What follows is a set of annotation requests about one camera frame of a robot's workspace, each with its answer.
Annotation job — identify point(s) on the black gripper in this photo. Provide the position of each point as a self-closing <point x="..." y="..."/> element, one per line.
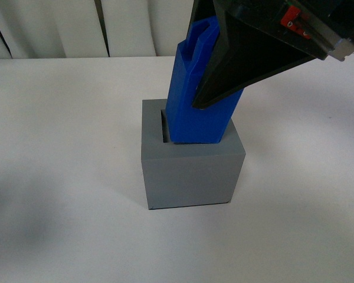
<point x="259" y="39"/>

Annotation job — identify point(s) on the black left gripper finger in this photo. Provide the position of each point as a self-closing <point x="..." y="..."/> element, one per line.
<point x="202" y="9"/>

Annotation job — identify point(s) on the blue plastic part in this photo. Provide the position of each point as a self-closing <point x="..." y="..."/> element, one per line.
<point x="186" y="123"/>

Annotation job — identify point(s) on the gray cube base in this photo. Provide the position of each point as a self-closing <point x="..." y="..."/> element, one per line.
<point x="180" y="175"/>

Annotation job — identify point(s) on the white curtain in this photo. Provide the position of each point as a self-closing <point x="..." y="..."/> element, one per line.
<point x="88" y="29"/>

